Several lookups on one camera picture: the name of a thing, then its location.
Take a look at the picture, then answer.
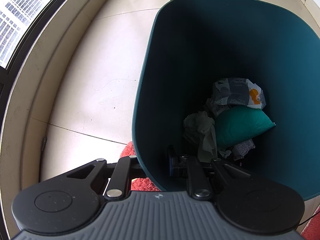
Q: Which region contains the dark teal trash bin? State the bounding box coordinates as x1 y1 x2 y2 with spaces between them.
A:
132 0 319 200

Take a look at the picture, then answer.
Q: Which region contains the left red fuzzy slipper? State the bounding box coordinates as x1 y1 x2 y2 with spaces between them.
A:
120 142 160 192

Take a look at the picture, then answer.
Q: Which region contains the black power cable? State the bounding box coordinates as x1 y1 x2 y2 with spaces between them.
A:
297 208 320 228

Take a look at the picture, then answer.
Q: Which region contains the red fuzzy slipper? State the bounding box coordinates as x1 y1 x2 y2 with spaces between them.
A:
120 142 160 192
301 216 320 240

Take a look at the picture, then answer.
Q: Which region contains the green sponge cloth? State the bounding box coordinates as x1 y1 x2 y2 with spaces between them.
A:
215 106 276 148

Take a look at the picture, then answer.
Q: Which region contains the right red fuzzy slipper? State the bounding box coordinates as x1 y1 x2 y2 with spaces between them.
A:
301 216 320 240

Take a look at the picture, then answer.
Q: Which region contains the purple white carton box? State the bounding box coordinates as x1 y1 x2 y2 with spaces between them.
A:
209 103 256 161

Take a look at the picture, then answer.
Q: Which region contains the blue white snack wrapper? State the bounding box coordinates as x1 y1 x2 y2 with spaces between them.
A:
213 78 266 109

